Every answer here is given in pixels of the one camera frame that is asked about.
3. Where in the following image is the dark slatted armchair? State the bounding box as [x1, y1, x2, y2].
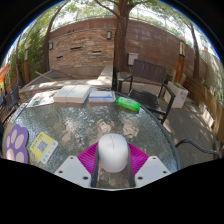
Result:
[117, 59, 177, 125]

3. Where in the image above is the grey wall utility box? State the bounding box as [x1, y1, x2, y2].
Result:
[127, 52, 140, 66]

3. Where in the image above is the raised stone planter bed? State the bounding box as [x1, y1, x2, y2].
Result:
[19, 63, 115, 93]

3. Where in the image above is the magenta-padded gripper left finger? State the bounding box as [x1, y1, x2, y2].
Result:
[53, 141, 101, 189]

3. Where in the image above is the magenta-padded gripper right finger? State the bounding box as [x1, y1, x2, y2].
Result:
[126, 143, 172, 189]

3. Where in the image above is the wooden lamp post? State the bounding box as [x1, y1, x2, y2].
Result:
[22, 44, 31, 85]
[176, 40, 187, 85]

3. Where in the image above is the yellow printed card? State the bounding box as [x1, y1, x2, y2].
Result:
[29, 131, 59, 165]

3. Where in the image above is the green wipes packet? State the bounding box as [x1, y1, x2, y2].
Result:
[115, 96, 142, 113]

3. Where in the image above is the white computer mouse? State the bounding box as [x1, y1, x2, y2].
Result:
[97, 133, 129, 173]

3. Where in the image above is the white flat box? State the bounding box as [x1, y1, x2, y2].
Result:
[53, 84, 93, 104]

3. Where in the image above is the white rectangular planter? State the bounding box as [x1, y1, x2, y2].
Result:
[163, 80, 190, 110]

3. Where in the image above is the thin leaning tree trunk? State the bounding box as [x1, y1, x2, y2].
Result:
[42, 9, 65, 73]

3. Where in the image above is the black mesh-back chair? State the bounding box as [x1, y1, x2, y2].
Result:
[0, 81, 21, 125]

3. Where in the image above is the black and white leaflet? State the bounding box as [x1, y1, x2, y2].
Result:
[9, 102, 30, 125]

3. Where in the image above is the slim tree trunk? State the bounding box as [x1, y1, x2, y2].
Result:
[189, 23, 202, 81]

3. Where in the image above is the blue and white book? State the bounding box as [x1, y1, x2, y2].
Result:
[88, 90, 117, 103]

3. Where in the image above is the purple paw-shaped mouse pad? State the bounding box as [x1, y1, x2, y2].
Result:
[2, 124, 30, 164]

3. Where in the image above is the thick tree trunk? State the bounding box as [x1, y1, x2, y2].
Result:
[112, 0, 135, 73]

